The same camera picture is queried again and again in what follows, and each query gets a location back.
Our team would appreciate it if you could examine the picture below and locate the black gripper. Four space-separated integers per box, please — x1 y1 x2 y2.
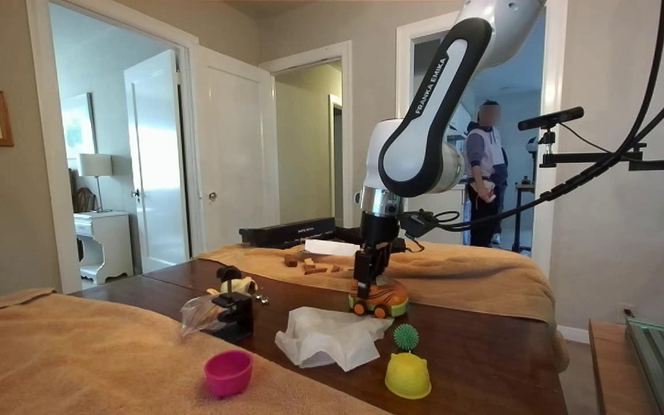
351 215 397 300

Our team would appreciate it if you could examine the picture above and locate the orange tiger toy car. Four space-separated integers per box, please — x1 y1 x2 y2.
346 284 410 320

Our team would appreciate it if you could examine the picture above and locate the yellow toy dog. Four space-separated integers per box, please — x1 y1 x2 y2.
205 273 270 307

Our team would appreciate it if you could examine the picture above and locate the white crumpled tissue paper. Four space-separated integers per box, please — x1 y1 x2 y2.
273 303 397 373

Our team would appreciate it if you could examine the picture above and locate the yellow plastic cup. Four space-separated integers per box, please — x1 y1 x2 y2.
382 350 433 401

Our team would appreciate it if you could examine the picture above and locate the long black case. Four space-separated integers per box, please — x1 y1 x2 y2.
238 217 340 249

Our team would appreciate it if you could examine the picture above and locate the tan towel with wipe packet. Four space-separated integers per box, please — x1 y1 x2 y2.
197 239 572 373

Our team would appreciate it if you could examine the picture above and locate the pink plastic cup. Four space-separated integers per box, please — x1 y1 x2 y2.
202 347 255 401

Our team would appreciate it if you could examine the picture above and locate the black tripod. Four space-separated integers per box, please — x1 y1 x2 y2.
509 173 540 254

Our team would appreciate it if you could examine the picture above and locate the person in white blue top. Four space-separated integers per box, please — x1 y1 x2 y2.
464 98 511 249

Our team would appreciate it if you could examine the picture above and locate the clear plastic cup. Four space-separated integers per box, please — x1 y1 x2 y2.
178 294 223 341

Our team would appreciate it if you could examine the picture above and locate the white panel door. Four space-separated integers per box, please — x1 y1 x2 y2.
191 43 281 256
122 49 194 272

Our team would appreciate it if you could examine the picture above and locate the wooden side table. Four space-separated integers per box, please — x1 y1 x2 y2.
587 318 664 415

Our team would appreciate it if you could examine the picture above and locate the white cabinet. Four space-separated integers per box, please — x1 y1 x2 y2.
71 210 135 288

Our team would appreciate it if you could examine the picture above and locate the greenish glass tray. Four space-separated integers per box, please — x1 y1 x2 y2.
621 307 664 415

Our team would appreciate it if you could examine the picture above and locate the white lamp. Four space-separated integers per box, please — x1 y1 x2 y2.
78 152 115 215

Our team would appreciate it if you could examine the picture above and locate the tan towel with pink cup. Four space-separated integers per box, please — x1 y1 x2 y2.
0 288 389 415

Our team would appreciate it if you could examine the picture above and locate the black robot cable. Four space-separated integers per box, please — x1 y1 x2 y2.
399 0 664 237

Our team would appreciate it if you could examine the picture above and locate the black camera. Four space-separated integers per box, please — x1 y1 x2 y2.
517 103 585 134

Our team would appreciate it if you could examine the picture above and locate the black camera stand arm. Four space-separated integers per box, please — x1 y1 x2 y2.
538 127 664 173

